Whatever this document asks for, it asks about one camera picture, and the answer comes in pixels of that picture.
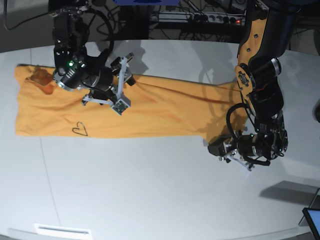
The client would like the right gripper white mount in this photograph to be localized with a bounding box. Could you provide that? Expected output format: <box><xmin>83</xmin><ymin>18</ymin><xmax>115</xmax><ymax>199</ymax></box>
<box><xmin>81</xmin><ymin>52</ymin><xmax>136</xmax><ymax>105</ymax></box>

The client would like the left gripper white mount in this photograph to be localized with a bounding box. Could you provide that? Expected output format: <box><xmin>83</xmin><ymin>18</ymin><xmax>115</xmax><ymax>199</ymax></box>
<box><xmin>207</xmin><ymin>135</ymin><xmax>255</xmax><ymax>172</ymax></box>

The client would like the orange yellow T-shirt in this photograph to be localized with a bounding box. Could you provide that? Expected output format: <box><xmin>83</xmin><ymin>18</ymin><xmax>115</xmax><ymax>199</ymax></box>
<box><xmin>14</xmin><ymin>65</ymin><xmax>241</xmax><ymax>141</ymax></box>

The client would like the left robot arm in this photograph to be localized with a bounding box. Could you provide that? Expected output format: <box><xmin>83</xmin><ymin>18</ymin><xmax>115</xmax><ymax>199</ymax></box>
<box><xmin>207</xmin><ymin>0</ymin><xmax>308</xmax><ymax>171</ymax></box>

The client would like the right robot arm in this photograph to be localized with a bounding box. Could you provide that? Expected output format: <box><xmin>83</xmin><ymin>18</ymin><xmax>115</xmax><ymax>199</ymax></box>
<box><xmin>48</xmin><ymin>0</ymin><xmax>135</xmax><ymax>111</ymax></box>

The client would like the white power strip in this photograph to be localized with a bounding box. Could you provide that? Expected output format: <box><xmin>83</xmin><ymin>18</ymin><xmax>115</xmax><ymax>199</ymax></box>
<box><xmin>150</xmin><ymin>11</ymin><xmax>246</xmax><ymax>26</ymax></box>

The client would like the tablet with blue screen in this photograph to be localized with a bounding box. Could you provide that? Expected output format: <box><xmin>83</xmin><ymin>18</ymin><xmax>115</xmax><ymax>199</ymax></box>
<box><xmin>302</xmin><ymin>207</ymin><xmax>320</xmax><ymax>240</ymax></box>

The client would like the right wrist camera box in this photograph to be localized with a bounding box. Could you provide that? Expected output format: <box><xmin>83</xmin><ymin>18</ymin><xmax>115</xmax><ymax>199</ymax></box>
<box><xmin>111</xmin><ymin>98</ymin><xmax>131</xmax><ymax>116</ymax></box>

